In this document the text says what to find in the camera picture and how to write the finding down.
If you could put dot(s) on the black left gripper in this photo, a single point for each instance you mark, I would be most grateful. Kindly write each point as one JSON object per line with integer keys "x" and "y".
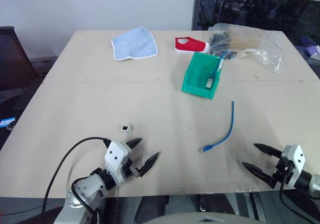
{"x": 128, "y": 170}

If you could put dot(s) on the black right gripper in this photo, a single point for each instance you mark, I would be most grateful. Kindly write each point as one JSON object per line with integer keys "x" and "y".
{"x": 281, "y": 174}

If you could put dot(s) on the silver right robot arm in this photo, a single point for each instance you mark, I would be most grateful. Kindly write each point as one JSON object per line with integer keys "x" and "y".
{"x": 310, "y": 181}

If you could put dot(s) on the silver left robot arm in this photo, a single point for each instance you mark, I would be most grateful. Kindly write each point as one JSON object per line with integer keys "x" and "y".
{"x": 86, "y": 189}

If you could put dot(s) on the small white cube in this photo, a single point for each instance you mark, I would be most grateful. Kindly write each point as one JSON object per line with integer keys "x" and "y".
{"x": 125, "y": 128}

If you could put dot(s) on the dark rounded shape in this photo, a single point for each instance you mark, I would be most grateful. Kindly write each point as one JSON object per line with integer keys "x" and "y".
{"x": 150, "y": 207}

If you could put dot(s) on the green plastic bin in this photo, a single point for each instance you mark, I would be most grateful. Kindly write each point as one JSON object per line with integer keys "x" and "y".
{"x": 200, "y": 84}

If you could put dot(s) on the light blue striped cloth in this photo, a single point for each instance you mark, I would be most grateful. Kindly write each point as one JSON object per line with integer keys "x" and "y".
{"x": 135, "y": 44}

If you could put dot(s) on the clear plastic bag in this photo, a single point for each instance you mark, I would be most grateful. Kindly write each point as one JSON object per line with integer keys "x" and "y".
{"x": 265, "y": 46}

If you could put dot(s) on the red and white shoe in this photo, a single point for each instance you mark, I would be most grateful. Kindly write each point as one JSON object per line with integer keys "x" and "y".
{"x": 190, "y": 45}

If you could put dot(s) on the purple object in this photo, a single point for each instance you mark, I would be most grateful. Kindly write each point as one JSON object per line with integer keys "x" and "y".
{"x": 313, "y": 51}

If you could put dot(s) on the brown cardboard piece in bag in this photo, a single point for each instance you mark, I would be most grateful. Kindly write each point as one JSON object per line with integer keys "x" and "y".
{"x": 246, "y": 39}

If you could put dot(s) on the black parts in bag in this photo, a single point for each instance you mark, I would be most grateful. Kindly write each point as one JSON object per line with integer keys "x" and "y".
{"x": 218, "y": 41}

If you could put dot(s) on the blue and white label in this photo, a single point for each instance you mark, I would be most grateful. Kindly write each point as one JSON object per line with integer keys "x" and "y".
{"x": 7, "y": 123}

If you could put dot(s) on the dark glass window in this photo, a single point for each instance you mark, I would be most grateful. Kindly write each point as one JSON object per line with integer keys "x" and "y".
{"x": 262, "y": 11}

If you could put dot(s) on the black mesh office chair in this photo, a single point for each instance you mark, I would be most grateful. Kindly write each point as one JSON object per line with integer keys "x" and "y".
{"x": 13, "y": 59}

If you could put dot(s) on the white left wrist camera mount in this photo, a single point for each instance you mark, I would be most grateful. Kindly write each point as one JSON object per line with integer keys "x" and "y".
{"x": 115, "y": 156}

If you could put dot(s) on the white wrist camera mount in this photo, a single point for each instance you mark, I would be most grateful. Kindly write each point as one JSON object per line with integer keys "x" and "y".
{"x": 296, "y": 162}
{"x": 115, "y": 156}

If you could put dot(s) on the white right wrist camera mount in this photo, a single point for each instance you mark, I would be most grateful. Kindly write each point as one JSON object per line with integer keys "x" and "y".
{"x": 296, "y": 162}

